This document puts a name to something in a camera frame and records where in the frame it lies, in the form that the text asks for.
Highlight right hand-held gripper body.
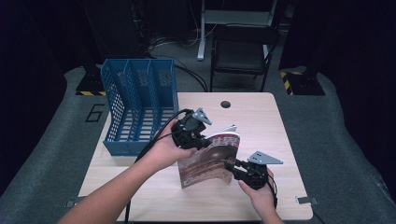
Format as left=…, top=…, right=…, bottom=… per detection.
left=233, top=150, right=284, bottom=191

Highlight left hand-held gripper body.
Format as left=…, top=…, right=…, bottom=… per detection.
left=171, top=106, right=213, bottom=151

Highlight red cover magazine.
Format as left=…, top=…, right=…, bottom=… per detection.
left=177, top=124, right=241, bottom=189

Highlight person's right hand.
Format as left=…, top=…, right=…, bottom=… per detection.
left=237, top=167, right=277, bottom=213

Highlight person's left hand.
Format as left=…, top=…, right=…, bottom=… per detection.
left=141, top=119, right=199, bottom=173

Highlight blue plastic file rack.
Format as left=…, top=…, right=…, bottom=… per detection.
left=100, top=58, right=180, bottom=158

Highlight black folding chair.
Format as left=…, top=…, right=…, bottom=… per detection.
left=209, top=25, right=281, bottom=93

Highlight black striped stand base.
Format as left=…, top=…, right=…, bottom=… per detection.
left=75, top=63, right=106, bottom=97
left=279, top=66, right=326, bottom=97

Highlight grey floor mat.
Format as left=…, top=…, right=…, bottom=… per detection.
left=0, top=65, right=396, bottom=224

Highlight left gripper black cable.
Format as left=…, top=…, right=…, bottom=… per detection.
left=124, top=108, right=194, bottom=224

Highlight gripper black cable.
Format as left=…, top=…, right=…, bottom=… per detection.
left=265, top=172, right=279, bottom=209
left=124, top=108, right=194, bottom=224

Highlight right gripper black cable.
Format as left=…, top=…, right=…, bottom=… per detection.
left=265, top=172, right=279, bottom=209

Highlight black floor cables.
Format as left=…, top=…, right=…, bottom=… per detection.
left=146, top=35, right=209, bottom=92

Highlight grey metal table bracket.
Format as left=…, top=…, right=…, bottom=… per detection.
left=295, top=196, right=319, bottom=205
left=64, top=195, right=85, bottom=209

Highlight thin black cable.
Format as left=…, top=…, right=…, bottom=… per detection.
left=312, top=210, right=327, bottom=224

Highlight white metal desk frame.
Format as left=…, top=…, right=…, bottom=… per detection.
left=196, top=0, right=278, bottom=62

